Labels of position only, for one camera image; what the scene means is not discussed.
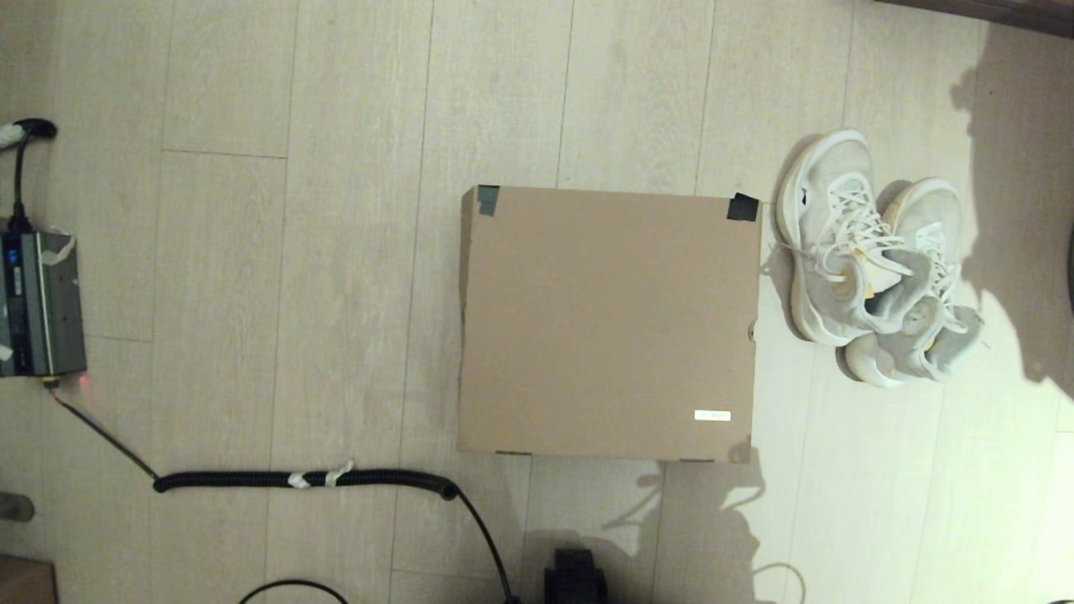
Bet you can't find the black power plug cable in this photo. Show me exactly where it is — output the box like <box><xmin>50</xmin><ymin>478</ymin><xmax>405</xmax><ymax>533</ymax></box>
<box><xmin>0</xmin><ymin>119</ymin><xmax>58</xmax><ymax>236</ymax></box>

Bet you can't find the thin black cable loop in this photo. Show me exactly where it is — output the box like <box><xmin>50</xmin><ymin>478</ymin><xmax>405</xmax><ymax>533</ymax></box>
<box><xmin>239</xmin><ymin>579</ymin><xmax>349</xmax><ymax>604</ymax></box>

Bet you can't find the white tape strip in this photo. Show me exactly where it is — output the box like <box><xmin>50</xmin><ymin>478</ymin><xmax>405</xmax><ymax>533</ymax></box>
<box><xmin>288</xmin><ymin>460</ymin><xmax>355</xmax><ymax>489</ymax></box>

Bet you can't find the white grey sneaker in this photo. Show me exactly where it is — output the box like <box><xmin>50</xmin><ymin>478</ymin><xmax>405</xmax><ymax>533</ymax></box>
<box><xmin>843</xmin><ymin>178</ymin><xmax>984</xmax><ymax>388</ymax></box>

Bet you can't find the black coiled floor cable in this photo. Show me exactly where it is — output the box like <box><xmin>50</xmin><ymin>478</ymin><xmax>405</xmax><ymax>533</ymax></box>
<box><xmin>46</xmin><ymin>377</ymin><xmax>521</xmax><ymax>604</ymax></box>

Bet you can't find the dark wooden furniture edge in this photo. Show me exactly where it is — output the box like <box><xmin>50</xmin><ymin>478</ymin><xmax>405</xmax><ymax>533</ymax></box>
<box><xmin>877</xmin><ymin>0</ymin><xmax>1074</xmax><ymax>39</ymax></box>

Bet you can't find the brown cardboard shoe box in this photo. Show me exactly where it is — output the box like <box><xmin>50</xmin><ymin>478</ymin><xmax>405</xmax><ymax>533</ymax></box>
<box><xmin>457</xmin><ymin>185</ymin><xmax>763</xmax><ymax>464</ymax></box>

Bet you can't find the grey power supply box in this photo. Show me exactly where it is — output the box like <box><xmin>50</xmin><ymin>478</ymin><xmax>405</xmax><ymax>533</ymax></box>
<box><xmin>0</xmin><ymin>228</ymin><xmax>87</xmax><ymax>378</ymax></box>

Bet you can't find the brown cardboard piece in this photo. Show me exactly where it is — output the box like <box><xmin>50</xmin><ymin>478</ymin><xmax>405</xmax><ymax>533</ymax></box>
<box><xmin>0</xmin><ymin>555</ymin><xmax>58</xmax><ymax>604</ymax></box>

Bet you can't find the white sneaker with black logo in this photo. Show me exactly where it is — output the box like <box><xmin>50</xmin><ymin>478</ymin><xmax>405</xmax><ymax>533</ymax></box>
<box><xmin>774</xmin><ymin>130</ymin><xmax>934</xmax><ymax>346</ymax></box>

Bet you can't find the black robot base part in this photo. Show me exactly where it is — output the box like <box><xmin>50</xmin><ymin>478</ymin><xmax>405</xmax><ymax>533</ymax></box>
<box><xmin>544</xmin><ymin>549</ymin><xmax>607</xmax><ymax>604</ymax></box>

